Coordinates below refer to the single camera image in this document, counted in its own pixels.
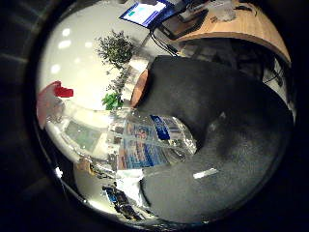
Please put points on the green leafy plant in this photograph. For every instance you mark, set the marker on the green leafy plant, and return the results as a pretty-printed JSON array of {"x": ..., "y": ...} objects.
[{"x": 112, "y": 100}]

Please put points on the white tape strip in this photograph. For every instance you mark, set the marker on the white tape strip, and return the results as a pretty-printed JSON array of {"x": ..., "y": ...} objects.
[{"x": 206, "y": 173}]

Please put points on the computer monitor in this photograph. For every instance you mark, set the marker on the computer monitor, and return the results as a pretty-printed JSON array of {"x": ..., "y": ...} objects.
[{"x": 145, "y": 13}]

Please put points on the light wooden desk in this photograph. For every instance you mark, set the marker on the light wooden desk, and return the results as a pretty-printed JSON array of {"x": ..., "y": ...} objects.
[{"x": 251, "y": 29}]

